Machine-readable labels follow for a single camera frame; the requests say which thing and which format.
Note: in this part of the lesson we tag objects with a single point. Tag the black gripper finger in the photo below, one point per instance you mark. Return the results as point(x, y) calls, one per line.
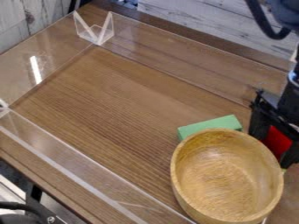
point(259, 124)
point(290, 150)

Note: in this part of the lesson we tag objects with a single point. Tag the black metal table frame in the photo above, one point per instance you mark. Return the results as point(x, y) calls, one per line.
point(52, 211)

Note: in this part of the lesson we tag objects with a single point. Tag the green foam block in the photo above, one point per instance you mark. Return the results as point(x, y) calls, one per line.
point(227, 122)

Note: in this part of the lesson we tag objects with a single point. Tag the wooden oval bowl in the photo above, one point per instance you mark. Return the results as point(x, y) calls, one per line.
point(227, 179)

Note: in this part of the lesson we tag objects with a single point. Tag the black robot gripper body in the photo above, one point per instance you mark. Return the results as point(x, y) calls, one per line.
point(282, 106)

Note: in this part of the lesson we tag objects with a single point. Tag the red plush strawberry toy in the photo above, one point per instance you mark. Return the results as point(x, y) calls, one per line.
point(271, 141)

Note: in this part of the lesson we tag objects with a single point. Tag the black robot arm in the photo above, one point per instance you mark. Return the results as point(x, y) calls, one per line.
point(286, 14)

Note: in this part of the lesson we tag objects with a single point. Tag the clear acrylic tray wall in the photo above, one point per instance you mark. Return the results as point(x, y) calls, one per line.
point(87, 187)

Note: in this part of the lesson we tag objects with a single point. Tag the clear acrylic corner bracket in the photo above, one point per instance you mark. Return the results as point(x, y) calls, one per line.
point(95, 34)

